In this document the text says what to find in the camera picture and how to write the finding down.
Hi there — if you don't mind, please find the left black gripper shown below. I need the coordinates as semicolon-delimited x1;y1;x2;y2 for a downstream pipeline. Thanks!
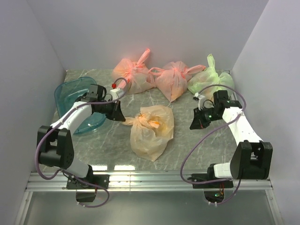
96;98;126;121

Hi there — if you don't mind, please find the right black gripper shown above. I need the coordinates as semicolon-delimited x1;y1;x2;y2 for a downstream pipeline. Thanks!
189;105;221;130

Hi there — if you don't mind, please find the orange printed plastic bag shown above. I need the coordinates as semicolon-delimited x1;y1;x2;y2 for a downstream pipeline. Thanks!
122;105;174;162

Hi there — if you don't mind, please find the teal plastic tray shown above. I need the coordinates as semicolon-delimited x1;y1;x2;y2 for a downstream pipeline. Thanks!
54;76;107;135

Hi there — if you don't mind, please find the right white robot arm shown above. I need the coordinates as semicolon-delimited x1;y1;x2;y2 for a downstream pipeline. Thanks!
190;90;273;187

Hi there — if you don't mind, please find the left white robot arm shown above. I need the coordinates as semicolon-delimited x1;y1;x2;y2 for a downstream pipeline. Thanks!
34;84;127;188

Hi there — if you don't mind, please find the left pink tied bag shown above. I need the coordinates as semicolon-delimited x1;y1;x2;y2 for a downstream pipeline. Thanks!
111;48;155;94

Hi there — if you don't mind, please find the pink tied bag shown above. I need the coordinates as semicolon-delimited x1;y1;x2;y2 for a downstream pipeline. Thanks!
111;48;155;94
149;61;206;102

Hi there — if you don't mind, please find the green tied bag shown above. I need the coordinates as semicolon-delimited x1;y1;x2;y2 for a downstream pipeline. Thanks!
187;54;234;95

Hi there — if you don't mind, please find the middle pink tied bag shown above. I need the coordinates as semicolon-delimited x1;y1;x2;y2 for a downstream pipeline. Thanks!
149;61;206;102

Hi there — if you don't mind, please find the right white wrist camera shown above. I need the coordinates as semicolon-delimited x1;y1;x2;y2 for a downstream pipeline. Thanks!
193;92;207;110

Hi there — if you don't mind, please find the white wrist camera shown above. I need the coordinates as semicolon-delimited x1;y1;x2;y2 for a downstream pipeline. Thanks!
193;92;207;110
110;88;124;100

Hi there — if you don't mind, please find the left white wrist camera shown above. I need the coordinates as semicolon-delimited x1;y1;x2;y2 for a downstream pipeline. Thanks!
110;88;124;100

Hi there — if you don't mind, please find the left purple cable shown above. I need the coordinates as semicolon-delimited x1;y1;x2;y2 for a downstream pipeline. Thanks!
34;77;129;208

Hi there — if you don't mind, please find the purple cable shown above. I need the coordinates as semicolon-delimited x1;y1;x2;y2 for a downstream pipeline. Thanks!
180;84;247;205
34;77;129;208

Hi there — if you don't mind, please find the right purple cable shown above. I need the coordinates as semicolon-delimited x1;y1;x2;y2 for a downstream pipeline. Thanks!
180;84;247;205

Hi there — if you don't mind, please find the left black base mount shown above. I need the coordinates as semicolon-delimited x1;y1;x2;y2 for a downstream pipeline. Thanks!
63;172;110;208

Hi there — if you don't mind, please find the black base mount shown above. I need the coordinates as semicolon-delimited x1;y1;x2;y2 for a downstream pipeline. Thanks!
63;172;110;208
187;172;233;205

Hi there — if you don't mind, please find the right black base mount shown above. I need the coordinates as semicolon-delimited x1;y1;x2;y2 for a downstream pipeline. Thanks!
187;172;233;205

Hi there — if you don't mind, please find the aluminium rail frame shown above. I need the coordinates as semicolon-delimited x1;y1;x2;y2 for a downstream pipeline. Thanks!
14;69;284;225

